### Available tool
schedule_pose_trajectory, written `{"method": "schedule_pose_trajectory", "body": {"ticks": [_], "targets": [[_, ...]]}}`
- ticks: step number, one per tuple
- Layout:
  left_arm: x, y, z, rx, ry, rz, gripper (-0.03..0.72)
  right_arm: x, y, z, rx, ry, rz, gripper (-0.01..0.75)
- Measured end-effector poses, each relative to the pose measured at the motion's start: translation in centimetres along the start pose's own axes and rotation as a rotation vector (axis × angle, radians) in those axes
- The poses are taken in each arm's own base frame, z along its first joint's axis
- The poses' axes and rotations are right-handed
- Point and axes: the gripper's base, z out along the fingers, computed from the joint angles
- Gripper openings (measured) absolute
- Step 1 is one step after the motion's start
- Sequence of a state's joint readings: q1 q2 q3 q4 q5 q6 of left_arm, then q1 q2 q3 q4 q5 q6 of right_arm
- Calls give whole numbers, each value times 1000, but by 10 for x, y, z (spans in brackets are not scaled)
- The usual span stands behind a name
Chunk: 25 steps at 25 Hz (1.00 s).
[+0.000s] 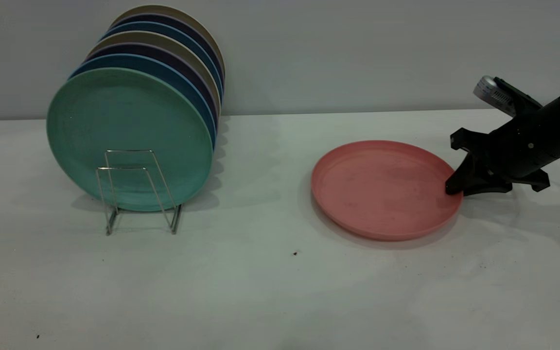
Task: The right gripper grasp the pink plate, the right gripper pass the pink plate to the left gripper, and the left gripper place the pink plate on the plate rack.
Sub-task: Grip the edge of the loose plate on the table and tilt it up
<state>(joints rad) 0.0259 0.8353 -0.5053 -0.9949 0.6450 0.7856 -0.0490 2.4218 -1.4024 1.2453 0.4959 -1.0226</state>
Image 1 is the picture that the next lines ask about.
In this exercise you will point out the beige plate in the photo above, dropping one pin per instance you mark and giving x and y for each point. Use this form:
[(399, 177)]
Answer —
[(163, 8), (163, 37)]

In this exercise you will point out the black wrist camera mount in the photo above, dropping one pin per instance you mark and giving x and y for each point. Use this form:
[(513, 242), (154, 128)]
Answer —
[(523, 99)]

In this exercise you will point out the blue plate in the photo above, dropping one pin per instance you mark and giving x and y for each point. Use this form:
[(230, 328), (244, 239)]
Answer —
[(163, 64), (163, 26)]

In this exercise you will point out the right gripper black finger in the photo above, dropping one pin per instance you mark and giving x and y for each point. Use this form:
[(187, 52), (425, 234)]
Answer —
[(491, 188), (467, 172)]

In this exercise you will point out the purple plate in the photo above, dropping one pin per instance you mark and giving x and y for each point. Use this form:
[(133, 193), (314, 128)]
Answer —
[(163, 49), (163, 17)]

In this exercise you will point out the pink plate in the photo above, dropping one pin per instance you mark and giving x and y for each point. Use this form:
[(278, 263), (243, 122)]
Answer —
[(382, 189)]

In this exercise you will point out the green plate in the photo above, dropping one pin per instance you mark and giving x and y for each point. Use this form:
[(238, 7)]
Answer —
[(130, 126)]

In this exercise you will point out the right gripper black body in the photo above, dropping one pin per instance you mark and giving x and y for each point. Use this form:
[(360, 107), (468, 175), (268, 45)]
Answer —
[(513, 150)]

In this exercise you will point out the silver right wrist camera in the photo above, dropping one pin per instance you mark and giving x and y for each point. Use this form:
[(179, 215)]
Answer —
[(489, 92)]

